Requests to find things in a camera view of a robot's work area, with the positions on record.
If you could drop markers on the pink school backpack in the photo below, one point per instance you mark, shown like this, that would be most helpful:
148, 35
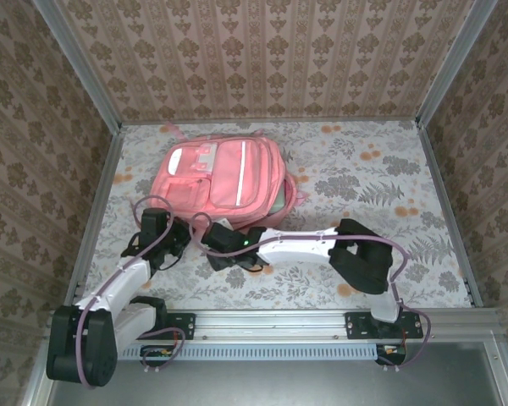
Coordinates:
237, 169

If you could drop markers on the wide aluminium frame rail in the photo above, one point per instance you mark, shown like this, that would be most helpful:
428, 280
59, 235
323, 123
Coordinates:
271, 325

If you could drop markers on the aluminium frame post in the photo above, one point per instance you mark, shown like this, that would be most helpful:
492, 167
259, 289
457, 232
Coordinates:
81, 63
455, 63

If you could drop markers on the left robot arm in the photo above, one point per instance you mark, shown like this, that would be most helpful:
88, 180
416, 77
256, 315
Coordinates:
123, 283

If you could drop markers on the grey metal panel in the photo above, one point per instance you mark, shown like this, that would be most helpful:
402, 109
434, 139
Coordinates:
258, 385

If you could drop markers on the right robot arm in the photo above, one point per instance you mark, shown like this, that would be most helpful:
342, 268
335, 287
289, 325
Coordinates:
300, 249

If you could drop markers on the floral tablecloth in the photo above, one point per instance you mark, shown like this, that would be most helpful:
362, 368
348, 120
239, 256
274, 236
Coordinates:
220, 296

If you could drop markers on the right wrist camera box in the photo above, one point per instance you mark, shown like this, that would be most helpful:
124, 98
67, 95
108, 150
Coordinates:
224, 221

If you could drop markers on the black connector board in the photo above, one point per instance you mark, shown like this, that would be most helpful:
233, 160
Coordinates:
391, 353
156, 353

